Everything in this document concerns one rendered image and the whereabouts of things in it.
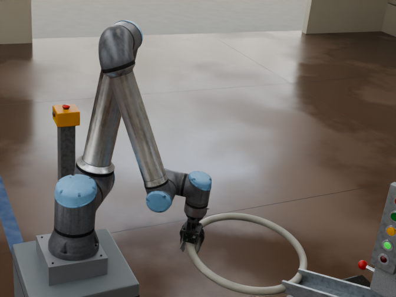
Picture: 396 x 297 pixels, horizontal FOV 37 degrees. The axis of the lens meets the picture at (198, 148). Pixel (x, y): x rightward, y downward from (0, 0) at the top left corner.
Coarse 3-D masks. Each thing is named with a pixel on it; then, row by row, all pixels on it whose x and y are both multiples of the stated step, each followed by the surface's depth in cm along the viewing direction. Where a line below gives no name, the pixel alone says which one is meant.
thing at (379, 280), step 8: (376, 272) 185; (384, 272) 183; (376, 280) 185; (384, 280) 183; (392, 280) 181; (376, 288) 186; (384, 288) 184; (392, 288) 182; (384, 296) 185; (392, 296) 183
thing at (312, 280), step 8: (304, 272) 226; (312, 272) 224; (304, 280) 227; (312, 280) 224; (320, 280) 221; (328, 280) 219; (336, 280) 216; (344, 280) 215; (288, 288) 218; (296, 288) 216; (304, 288) 213; (312, 288) 221; (320, 288) 220; (328, 288) 219; (336, 288) 217; (344, 288) 215; (352, 288) 212; (360, 288) 210; (368, 288) 208; (296, 296) 217; (304, 296) 214; (312, 296) 211; (320, 296) 209; (328, 296) 206; (336, 296) 205; (344, 296) 213; (352, 296) 212; (360, 296) 211; (368, 296) 208; (376, 296) 206
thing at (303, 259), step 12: (216, 216) 252; (228, 216) 254; (240, 216) 255; (252, 216) 256; (276, 228) 252; (288, 240) 248; (192, 252) 228; (300, 252) 239; (300, 264) 234; (216, 276) 218; (300, 276) 226; (228, 288) 216; (240, 288) 215; (252, 288) 216; (264, 288) 217; (276, 288) 218
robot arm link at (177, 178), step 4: (168, 172) 225; (172, 172) 225; (176, 172) 226; (180, 172) 227; (168, 176) 221; (172, 176) 222; (176, 176) 224; (180, 176) 224; (184, 176) 224; (172, 180) 220; (176, 180) 223; (180, 180) 223; (184, 180) 223; (176, 184) 221; (180, 184) 222; (176, 188) 220; (180, 188) 223; (176, 192) 221; (180, 192) 223
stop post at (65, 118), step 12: (60, 108) 306; (72, 108) 308; (60, 120) 303; (72, 120) 306; (60, 132) 308; (72, 132) 311; (60, 144) 311; (72, 144) 314; (60, 156) 314; (72, 156) 317; (60, 168) 318; (72, 168) 320
